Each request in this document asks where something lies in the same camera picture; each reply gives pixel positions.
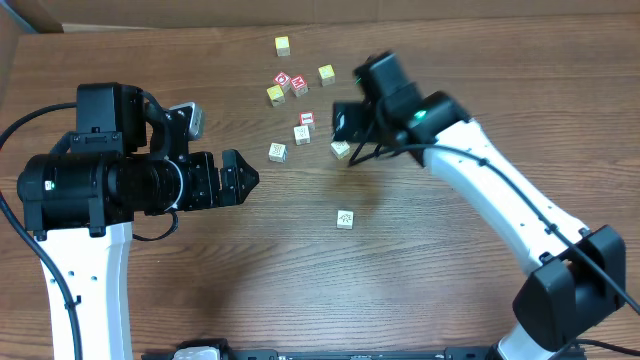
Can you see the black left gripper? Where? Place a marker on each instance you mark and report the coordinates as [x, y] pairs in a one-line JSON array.
[[214, 180]]

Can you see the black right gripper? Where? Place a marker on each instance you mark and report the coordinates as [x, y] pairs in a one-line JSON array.
[[345, 123]]

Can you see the plain block yellow side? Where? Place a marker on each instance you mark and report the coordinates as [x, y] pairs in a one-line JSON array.
[[340, 149]]

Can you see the green framed wooden block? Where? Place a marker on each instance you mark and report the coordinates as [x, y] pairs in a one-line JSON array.
[[345, 219]]

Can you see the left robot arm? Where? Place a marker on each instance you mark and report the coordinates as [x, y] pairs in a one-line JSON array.
[[126, 155]]

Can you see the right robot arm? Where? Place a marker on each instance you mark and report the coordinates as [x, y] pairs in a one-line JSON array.
[[575, 276]]

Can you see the red framed wooden block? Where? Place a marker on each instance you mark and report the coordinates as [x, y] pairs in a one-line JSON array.
[[307, 118]]

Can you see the plain block blue side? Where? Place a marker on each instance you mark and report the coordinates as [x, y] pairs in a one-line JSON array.
[[277, 152]]

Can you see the plain block green side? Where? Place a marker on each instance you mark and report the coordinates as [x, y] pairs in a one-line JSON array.
[[302, 135]]

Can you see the right yellow wooden block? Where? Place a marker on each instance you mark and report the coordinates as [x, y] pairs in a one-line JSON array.
[[326, 75]]

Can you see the yellow wooden block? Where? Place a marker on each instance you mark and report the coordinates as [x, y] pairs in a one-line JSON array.
[[276, 95], [282, 46], [326, 75]]

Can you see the red letter M block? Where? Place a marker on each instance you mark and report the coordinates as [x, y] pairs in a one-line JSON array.
[[299, 85]]

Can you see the left yellow wooden block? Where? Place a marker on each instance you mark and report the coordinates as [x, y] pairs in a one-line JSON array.
[[276, 95]]

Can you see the red circle wooden block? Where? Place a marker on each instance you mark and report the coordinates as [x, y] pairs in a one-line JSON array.
[[283, 80]]

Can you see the far yellow wooden block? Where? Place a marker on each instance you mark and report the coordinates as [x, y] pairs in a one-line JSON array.
[[282, 46]]

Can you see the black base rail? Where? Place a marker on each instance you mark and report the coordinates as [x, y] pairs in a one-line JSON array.
[[219, 348]]

